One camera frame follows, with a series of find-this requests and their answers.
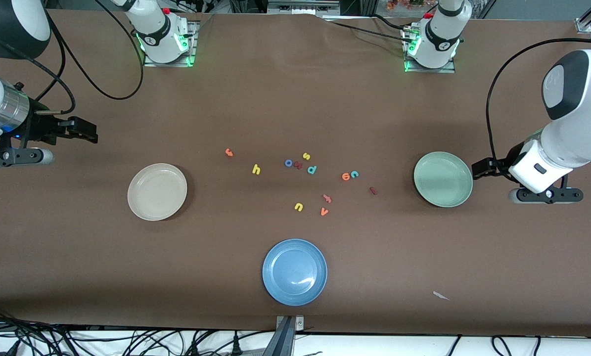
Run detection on green plate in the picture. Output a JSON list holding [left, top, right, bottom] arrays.
[[413, 151, 474, 208]]

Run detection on beige brown plate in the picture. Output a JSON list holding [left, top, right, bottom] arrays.
[[127, 163, 188, 222]]

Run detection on blue plate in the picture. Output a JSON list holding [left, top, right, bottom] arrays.
[[262, 239, 328, 307]]

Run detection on grey metal box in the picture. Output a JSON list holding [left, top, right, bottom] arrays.
[[268, 0, 340, 15]]

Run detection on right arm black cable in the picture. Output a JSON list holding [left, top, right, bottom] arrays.
[[0, 0, 144, 115]]

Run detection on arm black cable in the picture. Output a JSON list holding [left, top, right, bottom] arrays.
[[485, 37, 591, 178], [0, 0, 144, 115]]

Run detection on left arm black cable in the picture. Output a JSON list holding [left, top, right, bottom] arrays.
[[485, 37, 591, 178]]

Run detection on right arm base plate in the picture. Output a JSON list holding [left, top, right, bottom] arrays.
[[143, 22, 197, 68]]

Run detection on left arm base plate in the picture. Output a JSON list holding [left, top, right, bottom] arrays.
[[405, 30, 456, 74]]

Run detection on black table cable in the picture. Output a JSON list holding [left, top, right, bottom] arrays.
[[325, 15, 417, 45]]

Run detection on metal camera stand bracket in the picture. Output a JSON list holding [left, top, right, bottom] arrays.
[[275, 315, 305, 356]]

